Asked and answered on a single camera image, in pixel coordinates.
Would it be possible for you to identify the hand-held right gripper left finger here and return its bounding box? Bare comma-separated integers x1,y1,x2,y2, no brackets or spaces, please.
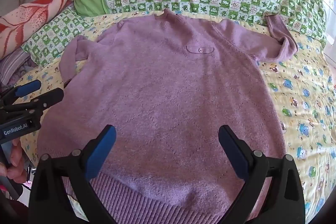
28,124,117,224

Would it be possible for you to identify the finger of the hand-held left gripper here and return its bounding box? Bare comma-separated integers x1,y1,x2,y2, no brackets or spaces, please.
28,88,64,116
0,79,42,107

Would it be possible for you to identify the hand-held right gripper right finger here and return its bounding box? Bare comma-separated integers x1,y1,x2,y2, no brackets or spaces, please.
218,125,306,224

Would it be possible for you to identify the purple knit sweater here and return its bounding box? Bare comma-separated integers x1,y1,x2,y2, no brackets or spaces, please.
37,9,298,224

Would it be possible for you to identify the person's left hand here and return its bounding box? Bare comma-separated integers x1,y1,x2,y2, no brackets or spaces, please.
5,139,28,184

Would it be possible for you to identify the purple striped cloth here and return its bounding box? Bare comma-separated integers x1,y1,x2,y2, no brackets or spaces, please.
0,49,32,85

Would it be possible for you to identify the green checked pillow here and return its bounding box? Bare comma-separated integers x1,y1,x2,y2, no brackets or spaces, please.
21,7,92,68

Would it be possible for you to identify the red floral blanket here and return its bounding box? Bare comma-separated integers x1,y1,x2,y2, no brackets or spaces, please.
0,0,79,59

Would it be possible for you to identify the yellow cartoon print bedsheet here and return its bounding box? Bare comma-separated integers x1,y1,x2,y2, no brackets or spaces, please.
13,11,336,224

